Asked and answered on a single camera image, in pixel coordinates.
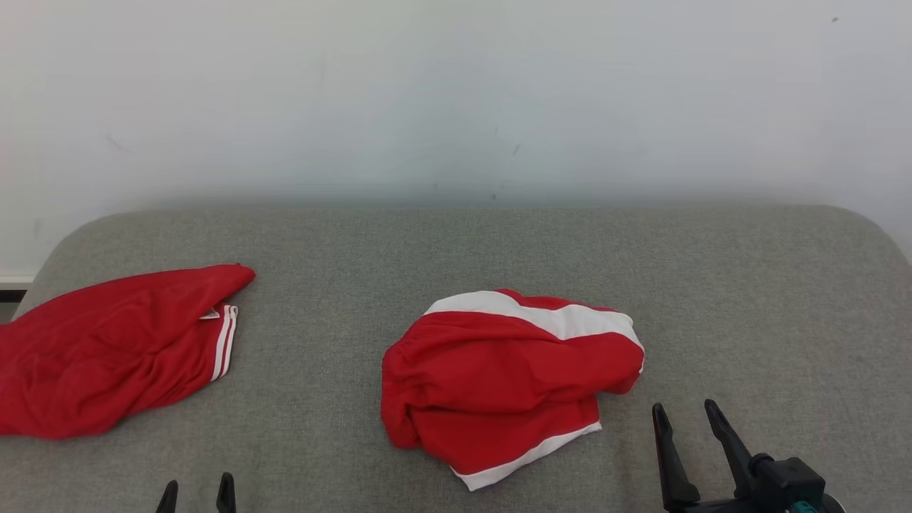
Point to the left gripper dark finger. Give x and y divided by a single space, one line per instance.
168 500
226 495

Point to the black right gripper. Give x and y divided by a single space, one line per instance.
712 507

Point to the red jersey with black number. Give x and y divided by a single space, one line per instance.
100 356

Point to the red shorts with white band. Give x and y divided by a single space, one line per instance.
499 385

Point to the white skirting board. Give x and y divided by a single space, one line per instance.
14 283

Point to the grey fabric sofa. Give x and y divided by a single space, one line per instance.
456 256

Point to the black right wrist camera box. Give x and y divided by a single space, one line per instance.
791 481

